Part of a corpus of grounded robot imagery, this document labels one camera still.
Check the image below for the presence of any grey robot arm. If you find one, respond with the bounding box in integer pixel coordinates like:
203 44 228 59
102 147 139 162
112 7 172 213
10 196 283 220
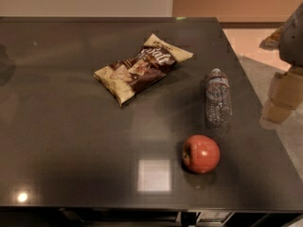
260 3 303 129

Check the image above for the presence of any red apple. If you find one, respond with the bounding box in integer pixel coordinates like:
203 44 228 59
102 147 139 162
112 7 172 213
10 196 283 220
183 135 220 174

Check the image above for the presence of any brown and cream chip bag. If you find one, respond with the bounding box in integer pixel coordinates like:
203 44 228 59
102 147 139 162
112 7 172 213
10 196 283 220
94 34 193 105

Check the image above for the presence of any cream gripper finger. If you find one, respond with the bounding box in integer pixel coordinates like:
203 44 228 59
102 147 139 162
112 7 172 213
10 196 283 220
261 101 292 124
269 67 303 109

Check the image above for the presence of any clear plastic water bottle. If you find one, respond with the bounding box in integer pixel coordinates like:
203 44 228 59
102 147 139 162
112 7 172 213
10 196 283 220
205 68 232 128

